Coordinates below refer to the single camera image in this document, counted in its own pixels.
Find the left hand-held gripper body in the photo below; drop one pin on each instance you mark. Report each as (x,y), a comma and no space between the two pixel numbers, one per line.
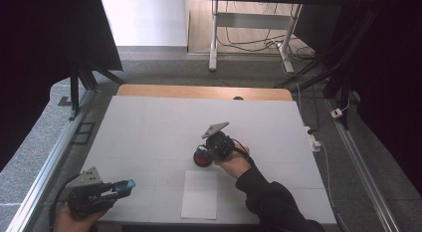
(86,193)

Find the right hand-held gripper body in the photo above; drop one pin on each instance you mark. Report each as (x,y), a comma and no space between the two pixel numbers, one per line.
(219,142)

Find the round red ink pad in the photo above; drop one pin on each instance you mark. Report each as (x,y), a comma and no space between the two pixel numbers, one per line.
(200,160)

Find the person's right hand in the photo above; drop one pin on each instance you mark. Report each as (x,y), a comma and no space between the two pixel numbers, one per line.
(235,164)

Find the person's left hand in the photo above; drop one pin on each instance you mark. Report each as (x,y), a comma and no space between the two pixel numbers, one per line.
(71,222)

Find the white paper sheet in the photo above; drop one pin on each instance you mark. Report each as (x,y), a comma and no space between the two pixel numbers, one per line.
(199,195)

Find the white table mat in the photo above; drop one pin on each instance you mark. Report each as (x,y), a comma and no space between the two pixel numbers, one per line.
(159,125)

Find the wooden table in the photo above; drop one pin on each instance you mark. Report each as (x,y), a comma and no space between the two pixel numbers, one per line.
(185,92)

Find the black metal stand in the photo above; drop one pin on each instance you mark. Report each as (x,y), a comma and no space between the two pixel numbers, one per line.
(75,86)
(341,76)

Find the small white adapter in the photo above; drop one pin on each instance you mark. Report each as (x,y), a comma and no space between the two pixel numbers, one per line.
(336,113)

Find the dark curtain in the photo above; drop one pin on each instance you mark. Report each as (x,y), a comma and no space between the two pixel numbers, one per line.
(36,59)
(391,76)

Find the aluminium rail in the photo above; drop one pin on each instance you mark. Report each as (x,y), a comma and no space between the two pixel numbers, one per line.
(361,172)
(43,169)

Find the white desk frame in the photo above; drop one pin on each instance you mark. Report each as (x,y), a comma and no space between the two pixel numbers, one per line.
(252,20)

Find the white wall panel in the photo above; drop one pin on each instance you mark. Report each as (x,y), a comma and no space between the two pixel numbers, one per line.
(144,21)

